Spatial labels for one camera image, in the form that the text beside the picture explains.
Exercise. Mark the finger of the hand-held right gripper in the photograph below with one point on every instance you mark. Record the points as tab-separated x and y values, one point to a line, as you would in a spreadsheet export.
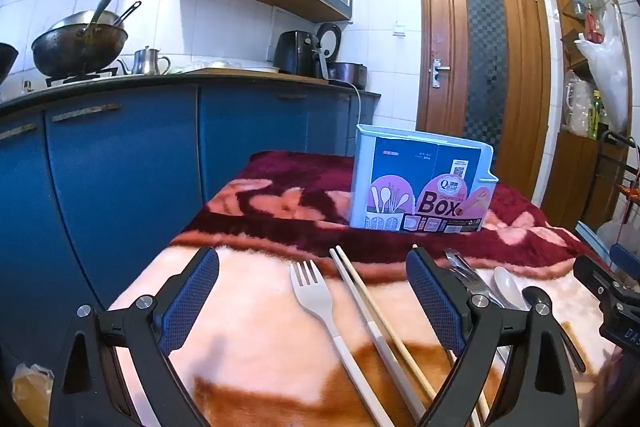
595	274

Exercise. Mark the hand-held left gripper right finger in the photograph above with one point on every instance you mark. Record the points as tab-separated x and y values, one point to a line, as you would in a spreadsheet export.
435	302

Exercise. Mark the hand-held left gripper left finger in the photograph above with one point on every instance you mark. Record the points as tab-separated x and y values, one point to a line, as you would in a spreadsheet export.
192	297

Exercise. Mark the metal fork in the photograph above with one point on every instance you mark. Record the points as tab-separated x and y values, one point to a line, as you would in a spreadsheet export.
457	264

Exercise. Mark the white chopstick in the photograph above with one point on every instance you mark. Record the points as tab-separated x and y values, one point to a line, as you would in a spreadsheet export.
357	297

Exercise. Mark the white fork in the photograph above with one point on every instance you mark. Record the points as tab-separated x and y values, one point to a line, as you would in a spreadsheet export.
312	292

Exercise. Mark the light blue utensil box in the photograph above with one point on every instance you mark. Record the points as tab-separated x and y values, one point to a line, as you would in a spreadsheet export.
400	167

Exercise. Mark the blue packet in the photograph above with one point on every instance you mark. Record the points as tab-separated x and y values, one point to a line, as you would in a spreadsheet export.
595	237

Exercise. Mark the pink and maroon blanket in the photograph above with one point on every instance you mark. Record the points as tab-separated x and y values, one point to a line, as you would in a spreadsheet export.
260	332

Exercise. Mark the wooden shelf niche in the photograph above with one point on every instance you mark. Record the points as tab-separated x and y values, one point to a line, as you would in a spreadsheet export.
575	187

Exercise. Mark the blue base cabinet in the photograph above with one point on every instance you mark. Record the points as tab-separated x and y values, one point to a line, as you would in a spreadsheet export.
125	187

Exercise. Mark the green bottle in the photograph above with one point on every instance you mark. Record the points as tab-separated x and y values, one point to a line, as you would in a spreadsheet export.
598	117

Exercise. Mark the clear plastic bag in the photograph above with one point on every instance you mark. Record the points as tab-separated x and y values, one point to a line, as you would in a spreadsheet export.
577	107

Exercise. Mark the crumpled plastic bag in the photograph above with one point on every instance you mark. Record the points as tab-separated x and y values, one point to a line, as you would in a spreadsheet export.
32	392

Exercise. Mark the white plastic bag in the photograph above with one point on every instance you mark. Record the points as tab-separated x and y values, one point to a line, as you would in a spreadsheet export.
610	67

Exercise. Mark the black kitchen countertop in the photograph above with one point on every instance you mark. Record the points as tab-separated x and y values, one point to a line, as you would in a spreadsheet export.
200	82

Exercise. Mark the wooden cutting board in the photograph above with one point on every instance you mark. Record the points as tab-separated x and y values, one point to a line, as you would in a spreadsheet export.
210	70

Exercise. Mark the white dish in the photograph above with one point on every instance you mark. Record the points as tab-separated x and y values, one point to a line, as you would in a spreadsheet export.
260	69

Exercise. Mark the steel kettle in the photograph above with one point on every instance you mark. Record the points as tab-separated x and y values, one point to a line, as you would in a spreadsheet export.
147	62

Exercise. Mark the gas stove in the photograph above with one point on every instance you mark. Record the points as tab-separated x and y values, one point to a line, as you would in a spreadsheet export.
80	77

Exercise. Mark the rice cooker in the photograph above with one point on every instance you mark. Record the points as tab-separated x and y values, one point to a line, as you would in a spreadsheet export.
345	69

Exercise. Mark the red bottle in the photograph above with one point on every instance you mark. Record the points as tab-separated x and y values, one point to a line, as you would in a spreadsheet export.
592	24

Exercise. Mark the black air fryer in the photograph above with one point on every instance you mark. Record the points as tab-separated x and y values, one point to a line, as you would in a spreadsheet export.
295	54

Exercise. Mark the black wok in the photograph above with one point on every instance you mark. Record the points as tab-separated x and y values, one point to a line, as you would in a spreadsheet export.
75	49

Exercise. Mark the metal spatula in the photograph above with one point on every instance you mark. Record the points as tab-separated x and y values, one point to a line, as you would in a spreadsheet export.
129	12

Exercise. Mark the wooden door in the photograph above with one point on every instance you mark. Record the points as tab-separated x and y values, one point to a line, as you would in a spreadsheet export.
440	7

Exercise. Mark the black pan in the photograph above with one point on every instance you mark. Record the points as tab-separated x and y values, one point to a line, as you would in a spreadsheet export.
7	62

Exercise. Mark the white light switch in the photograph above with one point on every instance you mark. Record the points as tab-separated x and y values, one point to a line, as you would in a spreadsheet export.
399	30

